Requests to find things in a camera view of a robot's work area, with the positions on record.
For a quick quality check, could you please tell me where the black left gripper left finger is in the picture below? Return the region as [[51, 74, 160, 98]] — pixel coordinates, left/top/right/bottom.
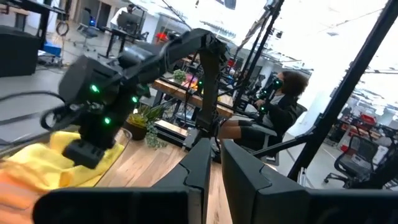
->
[[152, 138, 212, 224]]

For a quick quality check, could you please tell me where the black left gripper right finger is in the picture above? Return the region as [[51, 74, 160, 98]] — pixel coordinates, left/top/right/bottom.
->
[[221, 139, 312, 224]]

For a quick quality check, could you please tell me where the yellow microfiber towel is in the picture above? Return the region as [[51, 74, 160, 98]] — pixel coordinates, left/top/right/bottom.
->
[[6, 130, 126, 190]]

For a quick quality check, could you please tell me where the orange microfiber towel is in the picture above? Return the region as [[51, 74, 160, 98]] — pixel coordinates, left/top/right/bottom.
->
[[0, 167, 63, 224]]

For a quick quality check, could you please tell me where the clear plastic bin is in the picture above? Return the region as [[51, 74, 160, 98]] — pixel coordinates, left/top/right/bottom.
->
[[91, 127, 134, 188]]

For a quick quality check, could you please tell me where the potted succulent plant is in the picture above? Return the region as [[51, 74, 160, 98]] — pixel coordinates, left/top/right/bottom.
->
[[123, 104, 169, 149]]

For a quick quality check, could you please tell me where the wooden background table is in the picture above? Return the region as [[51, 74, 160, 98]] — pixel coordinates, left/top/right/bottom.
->
[[151, 77, 234, 119]]

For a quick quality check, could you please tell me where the person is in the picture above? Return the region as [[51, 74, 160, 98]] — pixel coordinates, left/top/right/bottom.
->
[[217, 70, 309, 156], [110, 3, 137, 30]]

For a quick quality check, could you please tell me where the grey office chair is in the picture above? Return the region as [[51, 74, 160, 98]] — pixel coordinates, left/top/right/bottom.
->
[[73, 8, 98, 52], [245, 102, 308, 166]]

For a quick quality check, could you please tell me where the small background potted plant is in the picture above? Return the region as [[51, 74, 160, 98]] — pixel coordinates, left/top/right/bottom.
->
[[172, 68, 187, 84]]

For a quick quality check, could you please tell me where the blue box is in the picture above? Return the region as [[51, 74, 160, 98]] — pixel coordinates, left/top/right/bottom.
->
[[43, 42, 62, 58]]

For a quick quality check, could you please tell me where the black background desk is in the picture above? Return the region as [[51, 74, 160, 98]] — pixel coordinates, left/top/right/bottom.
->
[[98, 11, 150, 60]]

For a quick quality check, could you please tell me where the black mesh office chair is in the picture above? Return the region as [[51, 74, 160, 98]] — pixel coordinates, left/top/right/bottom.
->
[[323, 134, 382, 189]]

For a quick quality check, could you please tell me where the black cabinet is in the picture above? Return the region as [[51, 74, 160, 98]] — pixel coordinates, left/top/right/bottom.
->
[[0, 24, 42, 78]]

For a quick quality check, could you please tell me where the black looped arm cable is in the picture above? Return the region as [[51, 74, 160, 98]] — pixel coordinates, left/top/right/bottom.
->
[[0, 90, 82, 132]]

